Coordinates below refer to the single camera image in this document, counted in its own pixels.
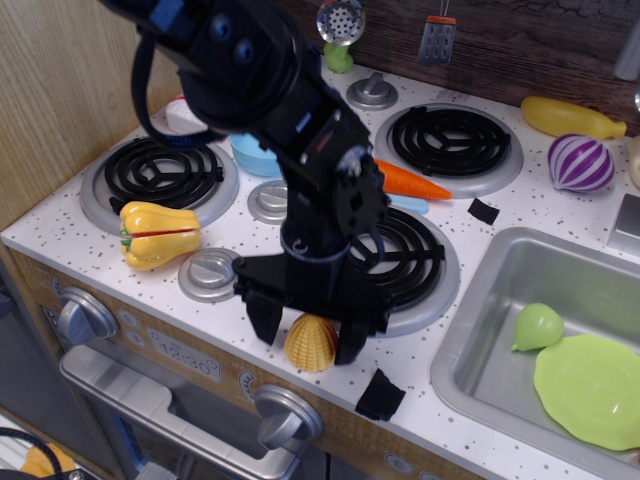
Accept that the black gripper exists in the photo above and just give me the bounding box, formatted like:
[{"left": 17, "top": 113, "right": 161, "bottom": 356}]
[{"left": 233, "top": 253, "right": 391, "bottom": 365}]

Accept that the yellow toy corn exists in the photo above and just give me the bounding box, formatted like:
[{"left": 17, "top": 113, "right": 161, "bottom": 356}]
[{"left": 284, "top": 313, "right": 338, "bottom": 372}]

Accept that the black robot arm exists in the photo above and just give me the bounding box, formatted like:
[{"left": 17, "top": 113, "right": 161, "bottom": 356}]
[{"left": 108, "top": 1, "right": 392, "bottom": 365}]

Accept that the light blue toy bowl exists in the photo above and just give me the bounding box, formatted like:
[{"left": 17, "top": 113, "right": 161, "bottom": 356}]
[{"left": 229, "top": 133, "right": 281, "bottom": 178}]

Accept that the silver oven knob right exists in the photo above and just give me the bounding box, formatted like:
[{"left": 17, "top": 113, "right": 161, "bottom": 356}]
[{"left": 254, "top": 384, "right": 324, "bottom": 450}]

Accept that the silver oven knob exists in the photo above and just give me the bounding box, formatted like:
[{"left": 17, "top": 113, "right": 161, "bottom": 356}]
[
  {"left": 254, "top": 384, "right": 324, "bottom": 450},
  {"left": 57, "top": 287, "right": 119, "bottom": 345}
]

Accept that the black tape piece front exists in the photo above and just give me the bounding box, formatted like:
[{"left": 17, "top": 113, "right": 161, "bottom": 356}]
[{"left": 355, "top": 369, "right": 406, "bottom": 421}]

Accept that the black tape piece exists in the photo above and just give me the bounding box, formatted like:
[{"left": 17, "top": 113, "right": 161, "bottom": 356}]
[
  {"left": 355, "top": 369, "right": 406, "bottom": 421},
  {"left": 468, "top": 198, "right": 500, "bottom": 226}
]

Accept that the silver stove knob front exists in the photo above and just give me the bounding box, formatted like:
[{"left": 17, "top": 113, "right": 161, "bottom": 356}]
[{"left": 178, "top": 248, "right": 239, "bottom": 303}]

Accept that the silver stove knob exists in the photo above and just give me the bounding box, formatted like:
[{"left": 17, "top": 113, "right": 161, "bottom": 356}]
[
  {"left": 178, "top": 248, "right": 239, "bottom": 303},
  {"left": 247, "top": 180, "right": 288, "bottom": 225},
  {"left": 346, "top": 72, "right": 399, "bottom": 111}
]

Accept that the black burner front right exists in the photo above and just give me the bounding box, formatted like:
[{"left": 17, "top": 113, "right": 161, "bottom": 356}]
[{"left": 349, "top": 208, "right": 460, "bottom": 338}]

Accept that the black burner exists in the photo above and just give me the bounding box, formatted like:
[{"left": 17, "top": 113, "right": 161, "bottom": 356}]
[
  {"left": 349, "top": 208, "right": 460, "bottom": 338},
  {"left": 80, "top": 137, "right": 239, "bottom": 234},
  {"left": 374, "top": 104, "right": 524, "bottom": 199}
]

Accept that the silver stove knob middle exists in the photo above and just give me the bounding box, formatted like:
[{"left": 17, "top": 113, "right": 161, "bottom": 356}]
[{"left": 247, "top": 180, "right": 288, "bottom": 225}]

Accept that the light blue toy knife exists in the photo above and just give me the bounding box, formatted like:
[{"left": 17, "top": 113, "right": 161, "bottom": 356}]
[{"left": 388, "top": 194, "right": 429, "bottom": 215}]

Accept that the orange toy carrot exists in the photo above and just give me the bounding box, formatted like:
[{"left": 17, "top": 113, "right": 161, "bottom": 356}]
[{"left": 375, "top": 159, "right": 453, "bottom": 200}]

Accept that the yellow toy bell pepper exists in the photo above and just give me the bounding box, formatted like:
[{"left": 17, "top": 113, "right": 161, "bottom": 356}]
[{"left": 120, "top": 201, "right": 201, "bottom": 271}]

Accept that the silver sink basin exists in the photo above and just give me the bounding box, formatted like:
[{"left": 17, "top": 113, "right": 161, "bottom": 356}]
[{"left": 431, "top": 227, "right": 639, "bottom": 479}]

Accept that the black burner front left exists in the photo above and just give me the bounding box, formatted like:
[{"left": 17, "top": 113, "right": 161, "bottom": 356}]
[{"left": 80, "top": 137, "right": 239, "bottom": 234}]

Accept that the black tape piece back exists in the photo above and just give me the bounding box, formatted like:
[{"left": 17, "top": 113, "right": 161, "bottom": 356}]
[{"left": 468, "top": 198, "right": 500, "bottom": 226}]

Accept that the silver oven knob left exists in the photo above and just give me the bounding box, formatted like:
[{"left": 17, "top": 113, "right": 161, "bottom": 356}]
[{"left": 57, "top": 287, "right": 119, "bottom": 345}]

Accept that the green toy pear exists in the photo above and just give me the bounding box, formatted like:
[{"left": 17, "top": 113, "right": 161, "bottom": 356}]
[{"left": 511, "top": 303, "right": 564, "bottom": 351}]

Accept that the black burner back right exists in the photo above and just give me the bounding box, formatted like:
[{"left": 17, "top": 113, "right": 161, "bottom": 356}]
[{"left": 374, "top": 104, "right": 524, "bottom": 199}]

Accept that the silver stove knob back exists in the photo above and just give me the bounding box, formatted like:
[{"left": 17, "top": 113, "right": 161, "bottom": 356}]
[{"left": 346, "top": 72, "right": 399, "bottom": 111}]

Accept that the white red toy slice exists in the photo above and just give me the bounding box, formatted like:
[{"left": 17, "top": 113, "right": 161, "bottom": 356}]
[{"left": 166, "top": 96, "right": 204, "bottom": 134}]

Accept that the green toy vegetable back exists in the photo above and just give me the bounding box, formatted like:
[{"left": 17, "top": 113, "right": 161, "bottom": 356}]
[{"left": 323, "top": 43, "right": 353, "bottom": 74}]

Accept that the light green toy plate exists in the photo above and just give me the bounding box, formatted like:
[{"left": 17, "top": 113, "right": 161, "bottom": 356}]
[{"left": 533, "top": 334, "right": 639, "bottom": 451}]

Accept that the orange toy on floor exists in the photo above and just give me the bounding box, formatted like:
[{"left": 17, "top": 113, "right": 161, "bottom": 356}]
[{"left": 20, "top": 444, "right": 76, "bottom": 478}]

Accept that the silver slotted spoon hanging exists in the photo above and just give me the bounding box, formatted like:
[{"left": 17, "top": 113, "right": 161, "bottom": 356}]
[{"left": 316, "top": 0, "right": 366, "bottom": 46}]

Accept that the purple white toy onion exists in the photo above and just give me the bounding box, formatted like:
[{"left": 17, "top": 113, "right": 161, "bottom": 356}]
[{"left": 547, "top": 134, "right": 615, "bottom": 193}]

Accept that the yellow toy squash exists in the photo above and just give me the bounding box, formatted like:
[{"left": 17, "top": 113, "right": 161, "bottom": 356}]
[{"left": 520, "top": 96, "right": 627, "bottom": 140}]

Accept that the silver orange toy grater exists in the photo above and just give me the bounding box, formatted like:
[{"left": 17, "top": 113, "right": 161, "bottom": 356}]
[{"left": 418, "top": 15, "right": 457, "bottom": 65}]

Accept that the cream toy at edge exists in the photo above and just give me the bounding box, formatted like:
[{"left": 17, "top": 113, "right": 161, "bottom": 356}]
[{"left": 627, "top": 136, "right": 640, "bottom": 188}]

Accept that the silver faucet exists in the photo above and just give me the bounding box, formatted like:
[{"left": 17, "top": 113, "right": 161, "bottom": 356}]
[{"left": 613, "top": 19, "right": 639, "bottom": 82}]

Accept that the silver oven door handle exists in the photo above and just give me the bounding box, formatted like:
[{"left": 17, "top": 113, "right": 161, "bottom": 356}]
[{"left": 60, "top": 346, "right": 300, "bottom": 479}]

